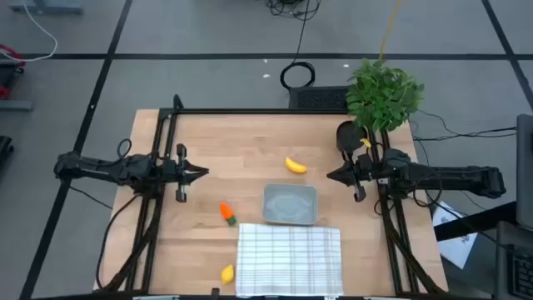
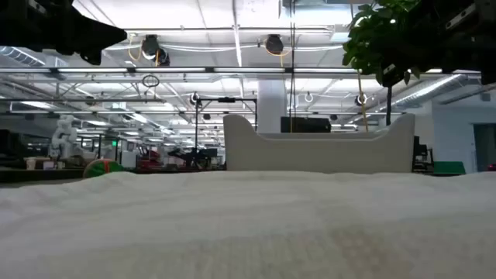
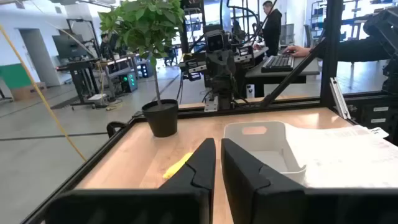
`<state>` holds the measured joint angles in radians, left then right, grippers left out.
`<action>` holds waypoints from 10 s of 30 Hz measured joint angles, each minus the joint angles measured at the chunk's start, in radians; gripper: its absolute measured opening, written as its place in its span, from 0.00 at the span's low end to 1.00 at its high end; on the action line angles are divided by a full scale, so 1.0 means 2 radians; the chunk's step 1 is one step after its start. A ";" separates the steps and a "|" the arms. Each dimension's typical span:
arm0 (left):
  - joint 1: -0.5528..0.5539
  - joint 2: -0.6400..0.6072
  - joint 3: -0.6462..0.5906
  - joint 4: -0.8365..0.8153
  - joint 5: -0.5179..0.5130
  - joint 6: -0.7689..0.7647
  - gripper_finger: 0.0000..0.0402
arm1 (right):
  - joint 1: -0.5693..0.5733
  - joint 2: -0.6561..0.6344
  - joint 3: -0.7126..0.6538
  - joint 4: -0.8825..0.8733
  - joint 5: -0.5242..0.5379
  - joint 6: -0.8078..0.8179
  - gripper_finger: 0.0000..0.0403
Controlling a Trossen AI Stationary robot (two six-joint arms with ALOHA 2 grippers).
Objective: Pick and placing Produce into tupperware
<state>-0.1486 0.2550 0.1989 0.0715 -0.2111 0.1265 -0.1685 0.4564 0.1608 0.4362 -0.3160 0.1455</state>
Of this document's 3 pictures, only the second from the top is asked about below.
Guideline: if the black hanging cable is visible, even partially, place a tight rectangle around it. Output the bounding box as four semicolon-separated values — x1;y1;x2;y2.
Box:
288;0;298;133

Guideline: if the black monitor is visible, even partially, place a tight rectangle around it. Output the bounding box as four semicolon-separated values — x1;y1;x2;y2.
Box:
280;116;332;134

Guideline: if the black metal frame rig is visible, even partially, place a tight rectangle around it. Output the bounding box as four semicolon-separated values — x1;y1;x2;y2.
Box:
194;96;259;170

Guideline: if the black equipment stand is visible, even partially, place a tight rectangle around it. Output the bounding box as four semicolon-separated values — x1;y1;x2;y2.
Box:
412;135;436;173

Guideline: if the green panel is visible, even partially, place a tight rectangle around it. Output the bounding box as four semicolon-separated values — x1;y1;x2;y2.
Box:
432;160;467;176

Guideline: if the green potted plant black pot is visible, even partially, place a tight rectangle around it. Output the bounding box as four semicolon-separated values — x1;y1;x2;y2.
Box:
342;0;427;126

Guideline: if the orange toy carrot green top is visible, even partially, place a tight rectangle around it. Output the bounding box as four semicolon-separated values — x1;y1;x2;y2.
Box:
82;158;126;180

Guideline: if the white plastic tupperware container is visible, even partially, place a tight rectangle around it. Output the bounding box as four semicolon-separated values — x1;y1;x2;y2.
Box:
222;112;416;174

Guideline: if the black cable loop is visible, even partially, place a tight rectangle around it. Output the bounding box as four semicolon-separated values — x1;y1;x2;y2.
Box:
141;74;161;89

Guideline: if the black robot workstation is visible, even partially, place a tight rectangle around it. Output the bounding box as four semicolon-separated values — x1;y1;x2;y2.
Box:
167;146;219;171

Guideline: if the white checked dish cloth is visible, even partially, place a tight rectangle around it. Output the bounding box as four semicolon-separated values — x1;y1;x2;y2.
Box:
0;170;496;279

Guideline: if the black ceiling cable reel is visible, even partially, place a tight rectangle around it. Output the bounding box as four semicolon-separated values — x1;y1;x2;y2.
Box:
263;33;286;57
139;33;172;67

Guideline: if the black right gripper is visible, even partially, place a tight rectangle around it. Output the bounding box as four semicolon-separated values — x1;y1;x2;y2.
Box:
381;0;481;88

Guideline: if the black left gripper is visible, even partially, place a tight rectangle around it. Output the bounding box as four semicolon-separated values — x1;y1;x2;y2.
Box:
0;0;129;66

